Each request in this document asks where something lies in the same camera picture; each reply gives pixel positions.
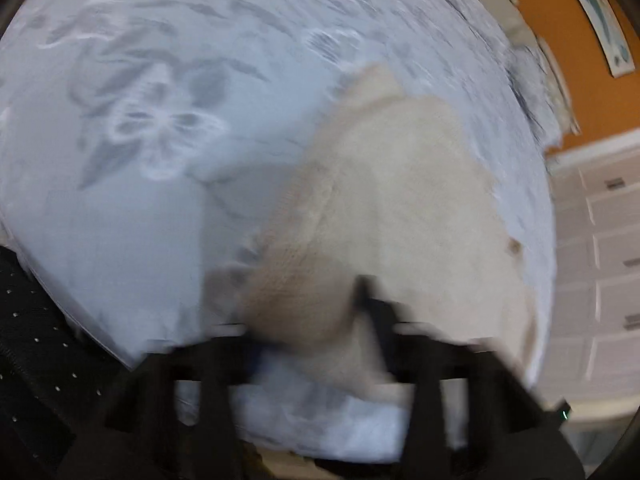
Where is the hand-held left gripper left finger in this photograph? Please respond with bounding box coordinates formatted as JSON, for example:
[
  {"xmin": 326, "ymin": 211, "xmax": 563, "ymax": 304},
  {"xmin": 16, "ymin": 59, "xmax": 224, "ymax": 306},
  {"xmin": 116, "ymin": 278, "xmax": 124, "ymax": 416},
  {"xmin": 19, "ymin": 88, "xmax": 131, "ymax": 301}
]
[{"xmin": 65, "ymin": 326, "xmax": 262, "ymax": 480}]

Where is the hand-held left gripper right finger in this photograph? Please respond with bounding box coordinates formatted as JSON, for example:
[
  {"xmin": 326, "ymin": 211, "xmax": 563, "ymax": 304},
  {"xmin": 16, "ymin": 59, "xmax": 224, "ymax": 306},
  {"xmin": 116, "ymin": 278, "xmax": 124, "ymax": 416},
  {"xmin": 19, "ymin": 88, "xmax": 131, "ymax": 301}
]
[{"xmin": 355, "ymin": 276, "xmax": 587, "ymax": 480}]

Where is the cream knitted small garment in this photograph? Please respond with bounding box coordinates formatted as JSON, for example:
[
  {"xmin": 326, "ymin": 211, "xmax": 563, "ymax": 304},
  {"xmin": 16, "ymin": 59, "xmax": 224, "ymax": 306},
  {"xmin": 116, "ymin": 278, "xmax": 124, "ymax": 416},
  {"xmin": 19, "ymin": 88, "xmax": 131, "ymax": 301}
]
[{"xmin": 239, "ymin": 62, "xmax": 545, "ymax": 392}]

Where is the light blue floral bedspread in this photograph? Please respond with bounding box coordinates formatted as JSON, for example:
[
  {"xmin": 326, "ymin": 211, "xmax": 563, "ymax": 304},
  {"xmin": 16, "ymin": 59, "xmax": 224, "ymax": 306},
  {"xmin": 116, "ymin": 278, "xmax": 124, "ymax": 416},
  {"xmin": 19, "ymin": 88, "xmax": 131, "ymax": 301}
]
[{"xmin": 0, "ymin": 0, "xmax": 559, "ymax": 464}]

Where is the black dotted clothing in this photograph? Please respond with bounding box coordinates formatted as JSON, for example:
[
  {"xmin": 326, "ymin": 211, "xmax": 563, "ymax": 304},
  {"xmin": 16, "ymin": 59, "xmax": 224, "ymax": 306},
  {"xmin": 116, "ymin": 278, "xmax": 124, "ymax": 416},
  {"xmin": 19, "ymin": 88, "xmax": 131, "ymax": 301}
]
[{"xmin": 0, "ymin": 246, "xmax": 138, "ymax": 480}]

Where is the white chest of drawers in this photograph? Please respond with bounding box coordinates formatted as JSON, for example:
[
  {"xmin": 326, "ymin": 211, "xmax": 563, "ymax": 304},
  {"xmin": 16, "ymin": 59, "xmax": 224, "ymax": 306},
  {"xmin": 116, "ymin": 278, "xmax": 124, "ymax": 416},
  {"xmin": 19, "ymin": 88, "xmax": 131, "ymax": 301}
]
[{"xmin": 544, "ymin": 130, "xmax": 640, "ymax": 413}]

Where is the floral pillow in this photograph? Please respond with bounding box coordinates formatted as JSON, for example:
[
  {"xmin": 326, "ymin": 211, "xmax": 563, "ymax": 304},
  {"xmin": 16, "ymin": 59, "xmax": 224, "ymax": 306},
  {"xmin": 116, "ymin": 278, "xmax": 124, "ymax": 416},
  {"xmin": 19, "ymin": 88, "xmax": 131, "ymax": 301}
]
[{"xmin": 432, "ymin": 0, "xmax": 568, "ymax": 147}]

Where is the white framed wall picture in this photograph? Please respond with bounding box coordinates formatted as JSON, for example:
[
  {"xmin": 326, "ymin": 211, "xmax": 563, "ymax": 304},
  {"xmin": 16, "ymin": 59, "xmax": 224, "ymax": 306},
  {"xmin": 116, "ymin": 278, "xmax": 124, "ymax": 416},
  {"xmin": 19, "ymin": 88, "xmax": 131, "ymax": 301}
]
[{"xmin": 552, "ymin": 0, "xmax": 637, "ymax": 79}]

